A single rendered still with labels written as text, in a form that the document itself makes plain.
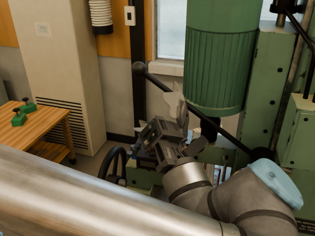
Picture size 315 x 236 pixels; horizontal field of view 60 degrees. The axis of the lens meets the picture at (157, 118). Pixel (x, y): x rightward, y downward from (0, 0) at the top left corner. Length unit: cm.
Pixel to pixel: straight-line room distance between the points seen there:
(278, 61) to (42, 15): 180
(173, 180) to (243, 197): 15
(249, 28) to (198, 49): 12
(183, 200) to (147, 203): 20
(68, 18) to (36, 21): 27
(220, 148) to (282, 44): 34
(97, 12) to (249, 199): 183
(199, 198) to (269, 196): 14
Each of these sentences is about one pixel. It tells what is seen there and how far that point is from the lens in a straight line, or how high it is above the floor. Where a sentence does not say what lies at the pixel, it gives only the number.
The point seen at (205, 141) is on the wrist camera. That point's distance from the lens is 66.
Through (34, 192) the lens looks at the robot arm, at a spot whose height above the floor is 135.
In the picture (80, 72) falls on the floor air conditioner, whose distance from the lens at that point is 218.
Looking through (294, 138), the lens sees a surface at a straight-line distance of 64.
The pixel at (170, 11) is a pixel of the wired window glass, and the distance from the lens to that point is 216.
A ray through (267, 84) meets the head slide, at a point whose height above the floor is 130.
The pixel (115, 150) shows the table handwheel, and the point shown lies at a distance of 102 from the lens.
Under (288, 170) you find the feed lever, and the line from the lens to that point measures 75.
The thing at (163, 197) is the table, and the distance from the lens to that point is 90.
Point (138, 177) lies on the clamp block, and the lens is 94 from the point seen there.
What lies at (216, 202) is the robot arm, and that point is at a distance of 48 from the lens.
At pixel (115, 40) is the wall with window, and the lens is 228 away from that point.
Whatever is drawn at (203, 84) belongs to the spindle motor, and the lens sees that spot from 70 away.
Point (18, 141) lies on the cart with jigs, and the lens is 201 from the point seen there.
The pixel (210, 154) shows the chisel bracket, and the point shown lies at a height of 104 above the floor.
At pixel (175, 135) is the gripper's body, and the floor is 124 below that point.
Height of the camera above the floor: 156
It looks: 30 degrees down
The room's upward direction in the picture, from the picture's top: straight up
